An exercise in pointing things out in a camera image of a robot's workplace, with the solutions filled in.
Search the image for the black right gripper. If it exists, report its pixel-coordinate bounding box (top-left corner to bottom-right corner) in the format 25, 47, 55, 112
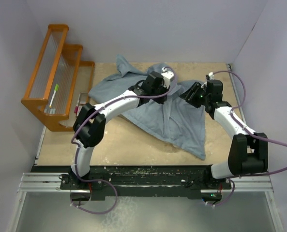
180, 82, 210, 109

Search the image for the green beige blue pillowcase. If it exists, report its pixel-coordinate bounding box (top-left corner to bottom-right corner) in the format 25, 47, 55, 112
89, 55, 206, 160

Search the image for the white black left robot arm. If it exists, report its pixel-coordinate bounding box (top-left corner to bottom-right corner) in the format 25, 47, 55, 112
71, 69, 175, 189

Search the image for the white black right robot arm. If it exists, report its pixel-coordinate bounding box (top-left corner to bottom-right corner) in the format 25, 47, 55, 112
180, 80, 268, 189

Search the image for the pink small box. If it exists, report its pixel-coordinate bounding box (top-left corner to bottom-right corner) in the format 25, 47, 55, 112
74, 92, 81, 115

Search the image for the orange wooden rack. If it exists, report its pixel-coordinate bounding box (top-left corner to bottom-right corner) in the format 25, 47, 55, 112
21, 24, 95, 132

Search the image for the metal sheet front panel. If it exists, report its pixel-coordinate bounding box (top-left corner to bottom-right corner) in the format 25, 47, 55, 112
10, 192, 284, 232

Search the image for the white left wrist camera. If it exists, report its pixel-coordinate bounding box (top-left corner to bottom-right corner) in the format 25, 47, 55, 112
161, 67, 175, 88

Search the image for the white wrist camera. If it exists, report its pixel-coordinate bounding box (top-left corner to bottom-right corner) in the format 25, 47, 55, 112
161, 67, 175, 88
206, 72, 214, 82

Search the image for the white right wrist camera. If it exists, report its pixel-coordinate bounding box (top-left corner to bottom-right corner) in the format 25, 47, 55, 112
206, 72, 214, 82

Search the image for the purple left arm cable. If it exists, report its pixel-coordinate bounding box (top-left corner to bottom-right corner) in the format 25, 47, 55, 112
69, 65, 179, 215

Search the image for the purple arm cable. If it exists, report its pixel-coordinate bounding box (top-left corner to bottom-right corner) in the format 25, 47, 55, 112
203, 70, 287, 207
69, 65, 179, 215

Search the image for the aluminium table edge rail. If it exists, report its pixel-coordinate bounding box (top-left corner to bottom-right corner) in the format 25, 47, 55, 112
226, 63, 245, 122

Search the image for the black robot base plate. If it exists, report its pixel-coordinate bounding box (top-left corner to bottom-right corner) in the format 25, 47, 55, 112
59, 165, 231, 201

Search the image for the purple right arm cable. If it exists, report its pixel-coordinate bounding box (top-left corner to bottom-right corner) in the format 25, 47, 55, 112
203, 70, 287, 207

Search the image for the aluminium front rail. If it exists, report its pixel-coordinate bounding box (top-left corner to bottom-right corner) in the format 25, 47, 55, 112
16, 171, 274, 193

